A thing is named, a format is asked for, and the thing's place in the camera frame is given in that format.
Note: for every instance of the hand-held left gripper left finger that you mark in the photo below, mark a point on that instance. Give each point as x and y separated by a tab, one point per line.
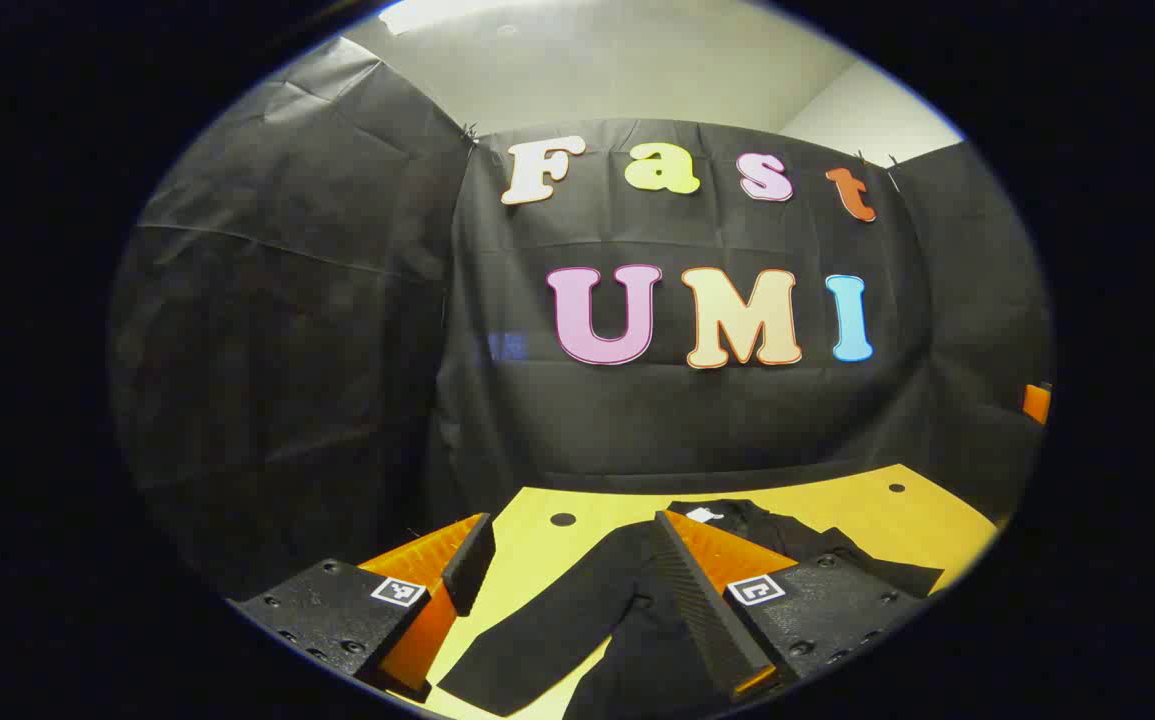
469	565

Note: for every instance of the black backdrop cloth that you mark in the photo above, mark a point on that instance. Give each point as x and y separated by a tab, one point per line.
337	350

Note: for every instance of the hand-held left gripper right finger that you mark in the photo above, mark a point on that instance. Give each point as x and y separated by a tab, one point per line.
702	600

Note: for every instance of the black coat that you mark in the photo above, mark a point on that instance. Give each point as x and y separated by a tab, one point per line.
577	620

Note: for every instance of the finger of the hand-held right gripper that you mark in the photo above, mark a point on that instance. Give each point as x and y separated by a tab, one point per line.
1037	403

